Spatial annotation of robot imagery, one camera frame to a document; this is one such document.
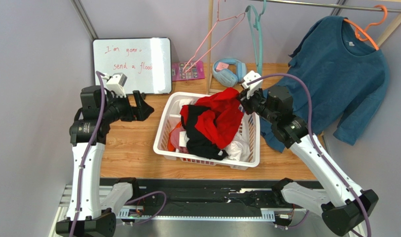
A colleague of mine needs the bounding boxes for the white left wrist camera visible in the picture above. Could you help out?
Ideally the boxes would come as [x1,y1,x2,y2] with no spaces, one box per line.
[106,73,127,98]

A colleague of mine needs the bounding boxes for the black garment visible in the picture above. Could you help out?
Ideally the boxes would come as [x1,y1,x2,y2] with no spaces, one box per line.
[180,105,229,160]

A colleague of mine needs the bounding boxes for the white garment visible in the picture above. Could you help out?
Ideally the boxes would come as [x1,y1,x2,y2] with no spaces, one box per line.
[224,133,251,162]

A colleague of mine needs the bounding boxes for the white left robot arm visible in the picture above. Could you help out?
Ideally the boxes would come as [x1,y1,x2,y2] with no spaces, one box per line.
[55,85,154,237]

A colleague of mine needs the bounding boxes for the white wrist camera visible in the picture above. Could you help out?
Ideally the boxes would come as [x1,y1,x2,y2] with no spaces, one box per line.
[106,73,127,98]
[241,70,263,99]

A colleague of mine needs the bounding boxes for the pink cube power adapter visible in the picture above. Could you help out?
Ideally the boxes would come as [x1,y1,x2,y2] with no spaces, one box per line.
[215,62,229,72]

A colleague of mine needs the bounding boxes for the light blue headphones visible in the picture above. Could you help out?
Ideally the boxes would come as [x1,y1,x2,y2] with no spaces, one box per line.
[213,58,247,87]

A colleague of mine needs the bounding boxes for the aluminium corner profile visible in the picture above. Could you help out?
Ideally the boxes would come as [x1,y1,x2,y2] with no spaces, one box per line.
[71,0,98,40]

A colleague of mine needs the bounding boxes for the metal clothes rail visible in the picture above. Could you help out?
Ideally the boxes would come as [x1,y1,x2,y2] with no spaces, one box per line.
[266,0,383,12]

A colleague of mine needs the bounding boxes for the pink wire hanger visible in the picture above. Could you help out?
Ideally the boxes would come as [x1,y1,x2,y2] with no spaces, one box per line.
[182,0,247,74]

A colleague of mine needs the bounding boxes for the orange hanger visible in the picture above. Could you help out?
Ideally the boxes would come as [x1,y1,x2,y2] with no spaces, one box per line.
[343,4,388,51]

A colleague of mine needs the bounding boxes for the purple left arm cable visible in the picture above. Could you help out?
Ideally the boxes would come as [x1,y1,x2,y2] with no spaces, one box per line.
[67,71,108,237]

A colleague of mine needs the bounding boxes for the red t shirt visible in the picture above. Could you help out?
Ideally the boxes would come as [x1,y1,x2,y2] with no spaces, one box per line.
[194,88,244,149]

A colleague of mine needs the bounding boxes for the white plastic laundry basket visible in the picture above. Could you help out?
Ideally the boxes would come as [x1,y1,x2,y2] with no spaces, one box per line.
[153,92,260,170]

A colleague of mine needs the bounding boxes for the white whiteboard with red writing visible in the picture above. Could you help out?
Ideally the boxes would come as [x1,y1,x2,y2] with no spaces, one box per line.
[92,38,172,94]

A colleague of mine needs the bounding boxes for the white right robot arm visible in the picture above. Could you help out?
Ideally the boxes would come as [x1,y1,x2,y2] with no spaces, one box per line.
[237,86,379,237]

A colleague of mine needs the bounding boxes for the teal plastic hanger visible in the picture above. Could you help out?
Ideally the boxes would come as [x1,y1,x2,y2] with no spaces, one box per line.
[245,0,267,75]

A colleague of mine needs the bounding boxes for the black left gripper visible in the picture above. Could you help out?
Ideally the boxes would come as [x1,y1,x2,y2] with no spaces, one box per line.
[101,90,153,124]

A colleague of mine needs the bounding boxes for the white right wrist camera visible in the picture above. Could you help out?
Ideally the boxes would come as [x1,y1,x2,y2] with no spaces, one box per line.
[241,70,263,99]

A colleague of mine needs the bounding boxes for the orange pink garment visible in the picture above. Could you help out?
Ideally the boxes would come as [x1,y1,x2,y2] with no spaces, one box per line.
[167,122,189,154]

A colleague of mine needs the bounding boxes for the blue long sleeve shirt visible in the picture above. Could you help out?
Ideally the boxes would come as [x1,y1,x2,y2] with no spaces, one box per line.
[277,16,390,145]

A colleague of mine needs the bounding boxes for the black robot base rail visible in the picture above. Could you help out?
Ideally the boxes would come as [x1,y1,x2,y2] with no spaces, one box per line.
[100,177,326,218]

